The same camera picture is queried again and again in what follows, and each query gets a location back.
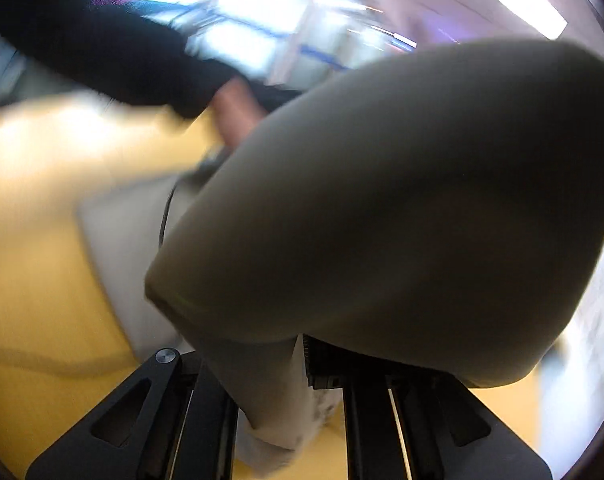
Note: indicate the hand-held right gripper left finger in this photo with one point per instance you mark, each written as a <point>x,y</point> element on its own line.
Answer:
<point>132,420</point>

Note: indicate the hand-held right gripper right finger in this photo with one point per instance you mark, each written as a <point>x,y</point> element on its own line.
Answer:
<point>431,435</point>

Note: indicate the beige and black jacket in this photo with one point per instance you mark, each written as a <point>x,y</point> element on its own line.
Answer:
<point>381,210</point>

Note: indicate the person's left forearm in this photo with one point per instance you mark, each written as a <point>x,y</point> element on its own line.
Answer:
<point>107,50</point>

